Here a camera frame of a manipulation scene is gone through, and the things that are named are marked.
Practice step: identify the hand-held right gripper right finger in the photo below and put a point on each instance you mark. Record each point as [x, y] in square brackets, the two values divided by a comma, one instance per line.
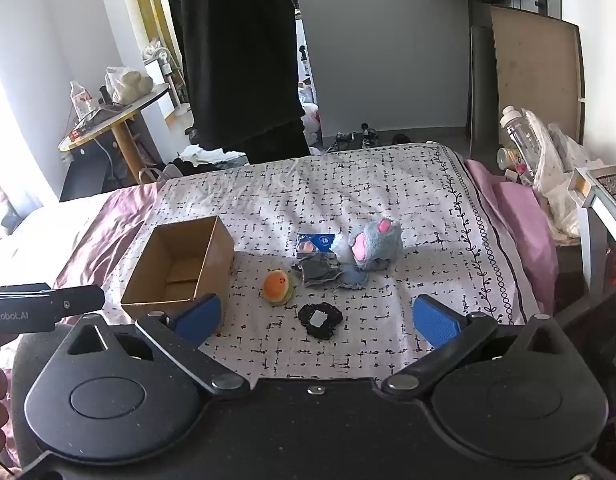
[435, 325]

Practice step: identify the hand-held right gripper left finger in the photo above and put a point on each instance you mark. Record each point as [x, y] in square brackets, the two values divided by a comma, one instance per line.
[200, 317]

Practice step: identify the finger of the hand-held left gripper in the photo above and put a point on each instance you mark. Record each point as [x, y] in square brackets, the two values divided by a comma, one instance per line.
[80, 301]

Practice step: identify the brown cardboard box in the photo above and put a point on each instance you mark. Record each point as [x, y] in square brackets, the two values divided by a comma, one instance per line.
[210, 255]

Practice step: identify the orange burger plush toy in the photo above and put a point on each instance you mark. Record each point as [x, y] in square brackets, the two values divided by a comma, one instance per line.
[277, 285]

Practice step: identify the grey-blue plush toy pink ears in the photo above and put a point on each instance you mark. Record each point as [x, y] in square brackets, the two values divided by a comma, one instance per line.
[378, 247]

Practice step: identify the black crochet coaster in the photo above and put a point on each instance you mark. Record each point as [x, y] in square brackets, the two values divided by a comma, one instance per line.
[307, 321]

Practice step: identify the grey denim cloth piece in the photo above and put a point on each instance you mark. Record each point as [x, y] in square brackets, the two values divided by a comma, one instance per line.
[315, 272]

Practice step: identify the white plastic pouch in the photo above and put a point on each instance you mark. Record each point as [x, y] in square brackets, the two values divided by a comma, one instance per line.
[342, 249]

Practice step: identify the black cabinet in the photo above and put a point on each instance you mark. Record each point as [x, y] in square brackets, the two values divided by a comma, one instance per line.
[82, 175]

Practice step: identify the pink bedsheet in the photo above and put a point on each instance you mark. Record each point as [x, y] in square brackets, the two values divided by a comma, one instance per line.
[513, 210]

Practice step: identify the blue printed packet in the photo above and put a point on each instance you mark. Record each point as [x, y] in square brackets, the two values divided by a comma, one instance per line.
[320, 242]

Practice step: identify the white black-patterned blanket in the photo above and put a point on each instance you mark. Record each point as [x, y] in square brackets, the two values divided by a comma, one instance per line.
[363, 185]

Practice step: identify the heap of clothes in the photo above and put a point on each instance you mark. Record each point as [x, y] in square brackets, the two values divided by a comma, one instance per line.
[207, 160]

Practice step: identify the round wooden side table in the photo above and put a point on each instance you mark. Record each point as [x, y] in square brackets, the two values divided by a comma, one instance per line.
[119, 144]

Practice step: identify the small jar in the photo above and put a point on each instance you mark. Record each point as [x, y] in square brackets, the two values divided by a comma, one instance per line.
[508, 159]

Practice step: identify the clear water bottle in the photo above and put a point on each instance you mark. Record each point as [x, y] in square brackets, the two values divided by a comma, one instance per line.
[81, 100]

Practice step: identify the black device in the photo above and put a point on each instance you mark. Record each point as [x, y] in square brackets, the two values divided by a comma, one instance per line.
[368, 135]

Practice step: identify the clear bottle white cap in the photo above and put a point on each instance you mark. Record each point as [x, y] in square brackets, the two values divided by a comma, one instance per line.
[520, 135]

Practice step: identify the white standing fan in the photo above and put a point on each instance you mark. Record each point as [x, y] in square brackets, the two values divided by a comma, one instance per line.
[175, 105]

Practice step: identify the plastic bag with beige plush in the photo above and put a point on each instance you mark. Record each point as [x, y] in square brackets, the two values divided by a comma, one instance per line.
[130, 85]

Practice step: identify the white pink plastic bag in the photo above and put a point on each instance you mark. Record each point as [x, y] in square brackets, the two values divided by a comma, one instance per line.
[310, 120]

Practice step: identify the dark grey panel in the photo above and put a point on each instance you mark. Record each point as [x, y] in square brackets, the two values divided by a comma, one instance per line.
[480, 85]

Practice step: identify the person in black clothes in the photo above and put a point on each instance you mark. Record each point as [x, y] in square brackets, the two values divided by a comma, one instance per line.
[227, 60]

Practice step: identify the brown board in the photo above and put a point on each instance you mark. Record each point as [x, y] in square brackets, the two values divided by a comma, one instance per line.
[533, 70]

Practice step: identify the yellow curtain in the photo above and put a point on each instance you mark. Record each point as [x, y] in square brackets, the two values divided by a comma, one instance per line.
[152, 10]

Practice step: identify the metal frame table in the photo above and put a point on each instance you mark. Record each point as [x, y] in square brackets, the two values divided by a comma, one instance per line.
[595, 240]

